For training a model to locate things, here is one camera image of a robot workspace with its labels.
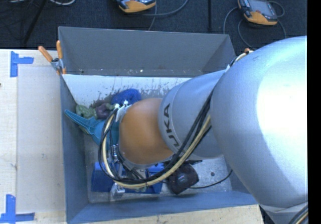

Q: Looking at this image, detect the purple toy animal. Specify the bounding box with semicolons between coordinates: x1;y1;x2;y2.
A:
95;103;114;120

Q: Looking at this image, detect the grey metal bin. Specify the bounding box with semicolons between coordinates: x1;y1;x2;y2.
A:
57;26;259;224

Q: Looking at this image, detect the teal fan-shaped object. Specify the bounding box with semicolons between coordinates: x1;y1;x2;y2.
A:
64;109;120;146

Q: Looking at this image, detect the dark brown round object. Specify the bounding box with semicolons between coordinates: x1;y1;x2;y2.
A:
167;163;200;195

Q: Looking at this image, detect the blue fuzzy cloth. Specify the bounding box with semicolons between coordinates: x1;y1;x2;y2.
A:
111;88;142;106

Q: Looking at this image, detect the blue box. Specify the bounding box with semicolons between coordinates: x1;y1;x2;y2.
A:
91;162;165;194

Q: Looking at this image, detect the green toy animal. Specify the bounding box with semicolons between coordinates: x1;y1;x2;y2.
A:
75;104;98;120

